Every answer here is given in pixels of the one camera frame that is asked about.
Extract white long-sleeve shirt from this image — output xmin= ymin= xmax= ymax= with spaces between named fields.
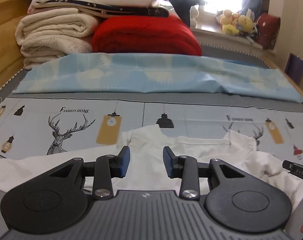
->
xmin=0 ymin=125 xmax=303 ymax=208

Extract printed deer bed sheet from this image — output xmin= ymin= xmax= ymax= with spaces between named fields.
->
xmin=0 ymin=98 xmax=303 ymax=164

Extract light blue patterned cloth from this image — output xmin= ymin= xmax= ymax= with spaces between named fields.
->
xmin=15 ymin=53 xmax=303 ymax=103

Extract red folded blanket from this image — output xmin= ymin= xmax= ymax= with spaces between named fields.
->
xmin=91 ymin=15 xmax=202 ymax=56

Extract cream folded blanket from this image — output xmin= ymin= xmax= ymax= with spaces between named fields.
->
xmin=15 ymin=8 xmax=99 ymax=70

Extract yellow plush toys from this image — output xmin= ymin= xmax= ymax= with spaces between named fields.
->
xmin=215 ymin=10 xmax=258 ymax=37

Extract white plush toy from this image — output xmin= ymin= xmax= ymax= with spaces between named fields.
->
xmin=190 ymin=6 xmax=199 ymax=28

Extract purple box by wall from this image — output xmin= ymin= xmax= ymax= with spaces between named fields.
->
xmin=284 ymin=53 xmax=303 ymax=85

